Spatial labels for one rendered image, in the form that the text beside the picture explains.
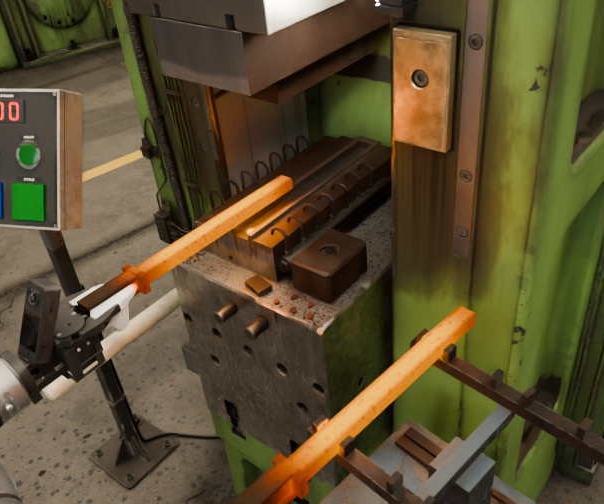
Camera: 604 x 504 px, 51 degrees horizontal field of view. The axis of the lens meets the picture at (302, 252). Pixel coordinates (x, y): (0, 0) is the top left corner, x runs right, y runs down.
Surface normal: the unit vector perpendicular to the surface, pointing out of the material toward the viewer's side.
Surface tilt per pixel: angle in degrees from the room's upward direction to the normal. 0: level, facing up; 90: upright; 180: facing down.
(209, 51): 90
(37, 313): 60
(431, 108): 90
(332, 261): 0
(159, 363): 0
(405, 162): 90
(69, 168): 90
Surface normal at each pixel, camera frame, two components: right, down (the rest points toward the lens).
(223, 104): 0.78, 0.31
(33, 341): -0.58, 0.03
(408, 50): -0.62, 0.50
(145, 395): -0.09, -0.81
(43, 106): -0.25, 0.11
